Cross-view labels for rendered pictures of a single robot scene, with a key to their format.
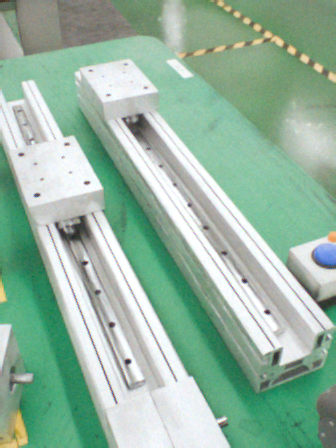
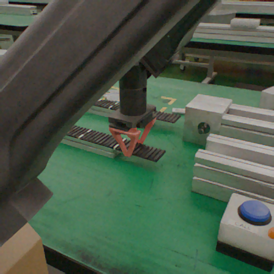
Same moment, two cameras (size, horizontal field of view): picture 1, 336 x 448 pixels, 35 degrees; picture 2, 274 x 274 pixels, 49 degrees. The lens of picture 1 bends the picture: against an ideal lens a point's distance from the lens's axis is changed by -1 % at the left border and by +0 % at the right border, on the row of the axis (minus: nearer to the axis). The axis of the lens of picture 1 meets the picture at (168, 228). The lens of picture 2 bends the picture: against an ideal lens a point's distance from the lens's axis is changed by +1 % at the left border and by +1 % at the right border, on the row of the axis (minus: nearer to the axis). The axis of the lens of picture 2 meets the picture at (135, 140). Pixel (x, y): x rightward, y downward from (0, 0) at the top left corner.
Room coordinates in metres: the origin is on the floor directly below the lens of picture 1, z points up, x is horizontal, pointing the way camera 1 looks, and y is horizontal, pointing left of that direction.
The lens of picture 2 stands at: (0.70, -0.57, 1.15)
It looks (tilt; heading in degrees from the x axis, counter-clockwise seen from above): 29 degrees down; 141
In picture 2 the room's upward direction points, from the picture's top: straight up
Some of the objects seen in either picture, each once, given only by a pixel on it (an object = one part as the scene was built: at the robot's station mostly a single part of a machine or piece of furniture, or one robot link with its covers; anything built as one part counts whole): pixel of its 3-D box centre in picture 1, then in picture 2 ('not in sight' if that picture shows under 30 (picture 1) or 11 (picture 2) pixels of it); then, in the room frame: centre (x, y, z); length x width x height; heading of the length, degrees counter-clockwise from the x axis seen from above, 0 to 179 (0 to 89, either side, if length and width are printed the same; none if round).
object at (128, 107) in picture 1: (118, 94); not in sight; (0.98, 0.10, 0.87); 0.16 x 0.11 x 0.07; 23
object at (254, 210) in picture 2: (328, 255); (254, 212); (0.54, -0.23, 0.84); 0.04 x 0.04 x 0.02
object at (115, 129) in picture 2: not in sight; (130, 134); (0.24, -0.23, 0.85); 0.07 x 0.07 x 0.09; 23
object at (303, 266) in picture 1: (319, 273); (251, 225); (0.54, -0.22, 0.81); 0.10 x 0.08 x 0.06; 113
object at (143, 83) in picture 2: not in sight; (134, 72); (0.23, -0.21, 0.98); 0.07 x 0.06 x 0.07; 120
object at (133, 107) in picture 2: not in sight; (133, 102); (0.24, -0.22, 0.92); 0.10 x 0.07 x 0.07; 113
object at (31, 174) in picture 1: (56, 185); not in sight; (0.68, 0.18, 0.87); 0.16 x 0.11 x 0.07; 23
